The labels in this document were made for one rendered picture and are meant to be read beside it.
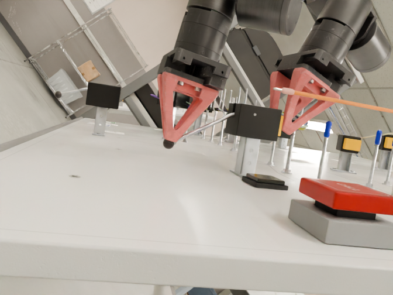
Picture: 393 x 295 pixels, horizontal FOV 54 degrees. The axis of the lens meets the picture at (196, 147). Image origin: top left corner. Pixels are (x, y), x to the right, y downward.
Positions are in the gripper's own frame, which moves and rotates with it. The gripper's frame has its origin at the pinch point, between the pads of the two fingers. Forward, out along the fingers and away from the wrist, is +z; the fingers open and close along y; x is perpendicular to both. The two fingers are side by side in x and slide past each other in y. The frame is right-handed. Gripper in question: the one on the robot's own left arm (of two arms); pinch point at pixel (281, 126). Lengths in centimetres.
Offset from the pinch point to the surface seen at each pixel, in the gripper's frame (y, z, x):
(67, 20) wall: 744, -114, 106
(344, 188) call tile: -23.3, 6.6, 6.0
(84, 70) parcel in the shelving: 689, -45, 34
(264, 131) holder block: -2.1, 2.3, 2.8
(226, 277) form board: -27.3, 14.6, 13.1
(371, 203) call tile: -25.1, 6.8, 5.0
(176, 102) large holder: 67, -4, -1
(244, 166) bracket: -1.0, 7.2, 2.3
